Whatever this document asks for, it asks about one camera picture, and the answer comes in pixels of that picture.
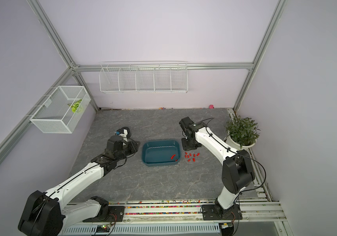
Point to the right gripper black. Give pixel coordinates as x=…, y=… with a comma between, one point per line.
x=185, y=146

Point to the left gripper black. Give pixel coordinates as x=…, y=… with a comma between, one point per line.
x=132, y=144

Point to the teal plastic storage box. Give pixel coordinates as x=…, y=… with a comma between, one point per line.
x=159, y=152

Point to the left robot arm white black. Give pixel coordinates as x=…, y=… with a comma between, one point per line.
x=48, y=213

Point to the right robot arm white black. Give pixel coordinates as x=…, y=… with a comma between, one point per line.
x=237, y=168

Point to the black round container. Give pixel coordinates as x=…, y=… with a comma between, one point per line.
x=125, y=132

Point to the white pot leafy plant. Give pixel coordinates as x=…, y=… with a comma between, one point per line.
x=242, y=133

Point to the green toy in basket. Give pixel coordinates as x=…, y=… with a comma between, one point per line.
x=76, y=107

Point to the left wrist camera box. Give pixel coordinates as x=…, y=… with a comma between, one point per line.
x=115, y=143

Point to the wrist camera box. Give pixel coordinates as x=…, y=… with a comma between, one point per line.
x=115, y=143
x=187, y=125

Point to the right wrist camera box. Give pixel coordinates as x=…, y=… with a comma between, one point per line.
x=187, y=125

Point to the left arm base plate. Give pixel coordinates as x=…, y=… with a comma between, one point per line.
x=109, y=214

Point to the white wire basket left wall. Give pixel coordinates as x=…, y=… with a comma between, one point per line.
x=55, y=116

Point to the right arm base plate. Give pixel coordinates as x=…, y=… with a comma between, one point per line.
x=216, y=212

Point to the white wire wall shelf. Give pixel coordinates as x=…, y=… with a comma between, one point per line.
x=144, y=77

